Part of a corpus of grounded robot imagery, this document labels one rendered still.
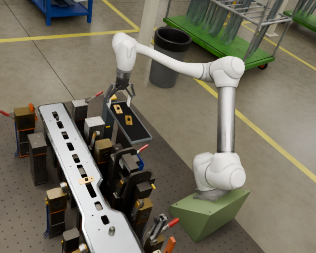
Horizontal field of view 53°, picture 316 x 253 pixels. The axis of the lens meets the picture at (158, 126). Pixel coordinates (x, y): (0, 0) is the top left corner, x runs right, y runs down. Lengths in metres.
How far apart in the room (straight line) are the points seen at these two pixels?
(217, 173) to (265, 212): 1.64
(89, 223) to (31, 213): 0.50
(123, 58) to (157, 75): 2.69
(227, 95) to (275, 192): 1.99
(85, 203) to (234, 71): 1.05
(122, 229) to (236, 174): 0.66
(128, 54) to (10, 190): 1.08
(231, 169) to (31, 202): 1.18
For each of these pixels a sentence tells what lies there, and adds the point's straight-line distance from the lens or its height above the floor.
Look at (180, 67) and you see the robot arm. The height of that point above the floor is 1.49.
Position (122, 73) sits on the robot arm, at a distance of 1.78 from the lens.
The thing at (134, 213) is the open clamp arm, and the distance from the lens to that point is 1.63.
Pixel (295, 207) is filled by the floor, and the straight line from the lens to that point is 3.62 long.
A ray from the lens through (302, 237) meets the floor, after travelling 3.42.
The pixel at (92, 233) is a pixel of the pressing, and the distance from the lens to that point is 1.58.
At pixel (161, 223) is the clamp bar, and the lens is 1.41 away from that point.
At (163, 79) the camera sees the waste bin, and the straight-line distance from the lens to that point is 4.40.
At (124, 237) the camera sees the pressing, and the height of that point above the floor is 1.00.
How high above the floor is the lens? 2.35
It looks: 38 degrees down
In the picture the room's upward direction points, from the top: 15 degrees clockwise
